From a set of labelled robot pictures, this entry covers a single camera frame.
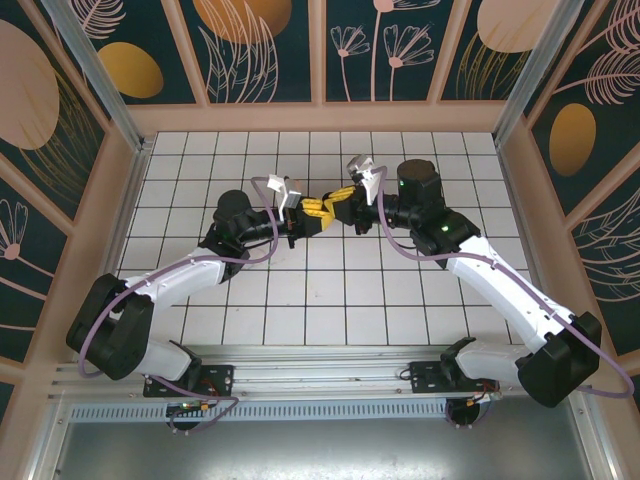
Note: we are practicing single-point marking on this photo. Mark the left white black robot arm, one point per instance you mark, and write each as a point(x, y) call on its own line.
point(175, 280)

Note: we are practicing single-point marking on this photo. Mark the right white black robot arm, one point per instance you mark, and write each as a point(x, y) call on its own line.
point(505, 285)

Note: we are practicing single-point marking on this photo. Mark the grey metal sheet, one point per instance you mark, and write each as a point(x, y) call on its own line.
point(320, 450)

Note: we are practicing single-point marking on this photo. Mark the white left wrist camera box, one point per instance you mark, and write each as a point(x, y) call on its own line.
point(290, 195)

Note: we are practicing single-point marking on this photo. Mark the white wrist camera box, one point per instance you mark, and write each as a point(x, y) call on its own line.
point(290, 195)
point(367, 185)

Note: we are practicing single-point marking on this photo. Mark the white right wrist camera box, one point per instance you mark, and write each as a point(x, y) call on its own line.
point(367, 185)

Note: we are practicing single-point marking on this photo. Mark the aluminium mounting rail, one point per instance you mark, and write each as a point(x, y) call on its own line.
point(320, 365)

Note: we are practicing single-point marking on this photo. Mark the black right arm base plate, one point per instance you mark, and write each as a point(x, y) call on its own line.
point(425, 377)

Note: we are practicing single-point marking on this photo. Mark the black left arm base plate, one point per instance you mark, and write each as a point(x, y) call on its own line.
point(215, 377)

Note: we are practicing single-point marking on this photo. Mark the aluminium corner post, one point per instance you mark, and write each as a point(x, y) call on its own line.
point(540, 65)
point(100, 80)

